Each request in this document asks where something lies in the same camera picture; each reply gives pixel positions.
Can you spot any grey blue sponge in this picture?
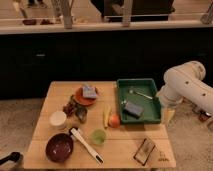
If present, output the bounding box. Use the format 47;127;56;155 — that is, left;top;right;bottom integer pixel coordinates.
124;101;143;118

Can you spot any black object at floor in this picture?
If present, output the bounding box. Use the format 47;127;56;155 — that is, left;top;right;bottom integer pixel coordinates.
0;152;21;165

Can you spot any green plastic tray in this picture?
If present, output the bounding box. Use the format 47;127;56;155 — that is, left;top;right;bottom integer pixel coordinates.
117;78;161;124

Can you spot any orange fruit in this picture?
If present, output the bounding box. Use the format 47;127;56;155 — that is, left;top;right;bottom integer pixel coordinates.
109;115;120;128

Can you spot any wooden counter ledge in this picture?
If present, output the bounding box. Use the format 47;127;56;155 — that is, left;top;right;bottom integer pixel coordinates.
0;20;213;35

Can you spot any orange plate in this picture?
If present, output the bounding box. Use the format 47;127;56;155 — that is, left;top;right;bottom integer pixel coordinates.
74;87;96;106

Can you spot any metal spoon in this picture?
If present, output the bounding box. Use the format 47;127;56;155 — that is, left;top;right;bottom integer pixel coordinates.
129;89;153;100

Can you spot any yellow banana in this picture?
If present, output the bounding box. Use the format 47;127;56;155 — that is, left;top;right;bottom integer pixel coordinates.
103;105;111;129

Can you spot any black framed card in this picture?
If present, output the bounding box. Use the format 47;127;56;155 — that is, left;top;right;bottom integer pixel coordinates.
133;138;155;166

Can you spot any green plastic cup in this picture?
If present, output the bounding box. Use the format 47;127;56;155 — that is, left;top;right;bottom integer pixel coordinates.
91;129;106;145

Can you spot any dark maroon bowl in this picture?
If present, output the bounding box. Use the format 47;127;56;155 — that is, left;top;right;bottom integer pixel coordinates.
45;133;73;163

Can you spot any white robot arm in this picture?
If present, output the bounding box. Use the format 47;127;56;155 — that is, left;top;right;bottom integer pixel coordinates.
157;61;213;124

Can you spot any blue grey cloth block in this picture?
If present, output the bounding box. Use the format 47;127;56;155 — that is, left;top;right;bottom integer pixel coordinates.
82;85;97;99

